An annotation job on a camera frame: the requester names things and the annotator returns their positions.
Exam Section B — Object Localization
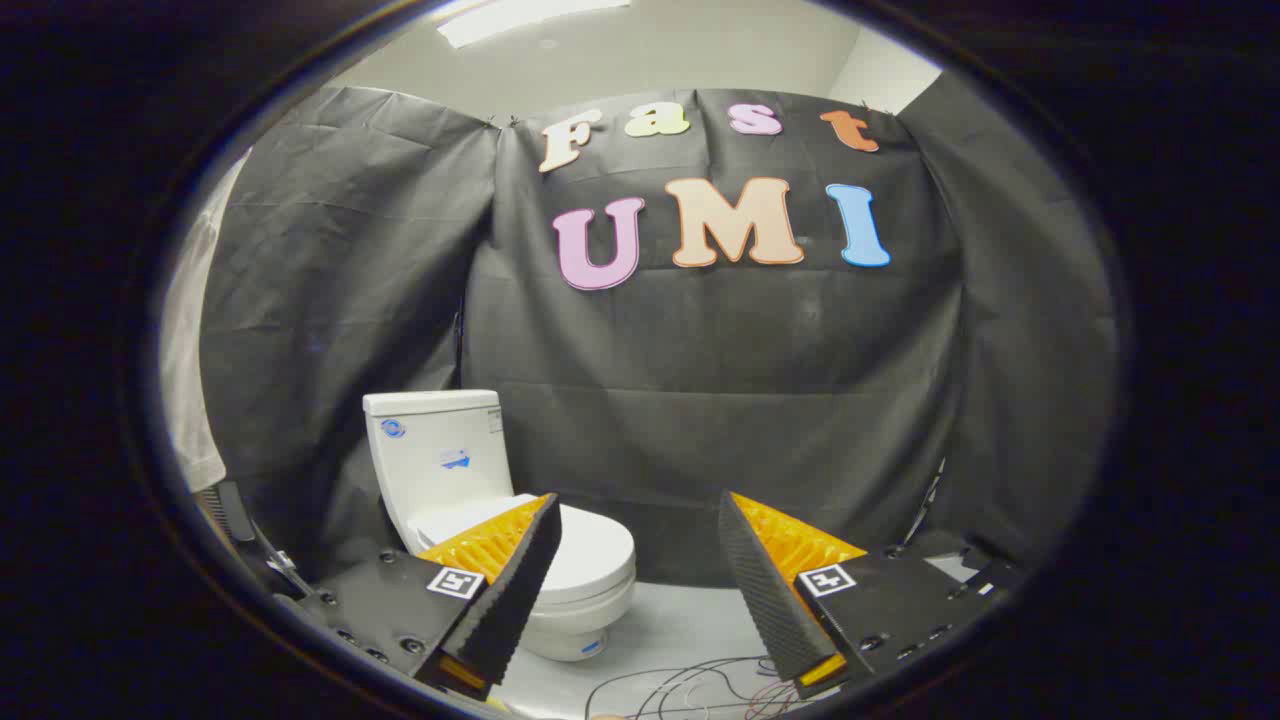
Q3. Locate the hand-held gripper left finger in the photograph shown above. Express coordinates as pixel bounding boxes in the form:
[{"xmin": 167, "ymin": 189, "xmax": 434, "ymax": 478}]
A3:
[{"xmin": 292, "ymin": 493, "xmax": 563, "ymax": 701}]

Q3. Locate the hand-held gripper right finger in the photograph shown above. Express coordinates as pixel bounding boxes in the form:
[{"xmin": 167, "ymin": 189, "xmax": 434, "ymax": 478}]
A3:
[{"xmin": 718, "ymin": 490, "xmax": 1021, "ymax": 701}]

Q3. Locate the white toilet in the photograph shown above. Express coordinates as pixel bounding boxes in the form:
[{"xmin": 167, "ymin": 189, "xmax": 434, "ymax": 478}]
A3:
[{"xmin": 362, "ymin": 390, "xmax": 637, "ymax": 663}]

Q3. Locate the black backdrop cloth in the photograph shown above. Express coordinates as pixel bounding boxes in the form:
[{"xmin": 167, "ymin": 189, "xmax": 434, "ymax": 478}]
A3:
[{"xmin": 200, "ymin": 85, "xmax": 1117, "ymax": 591}]

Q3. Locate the dark stand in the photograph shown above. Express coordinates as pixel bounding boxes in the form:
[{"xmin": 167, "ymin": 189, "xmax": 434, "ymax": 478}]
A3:
[{"xmin": 195, "ymin": 480, "xmax": 313, "ymax": 601}]

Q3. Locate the white hanging cloth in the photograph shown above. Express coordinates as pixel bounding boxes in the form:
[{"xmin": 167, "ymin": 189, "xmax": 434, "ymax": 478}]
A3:
[{"xmin": 160, "ymin": 150, "xmax": 251, "ymax": 493}]

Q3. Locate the tangle of floor cables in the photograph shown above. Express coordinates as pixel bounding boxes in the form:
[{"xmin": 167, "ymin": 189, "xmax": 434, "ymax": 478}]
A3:
[{"xmin": 585, "ymin": 655, "xmax": 801, "ymax": 720}]

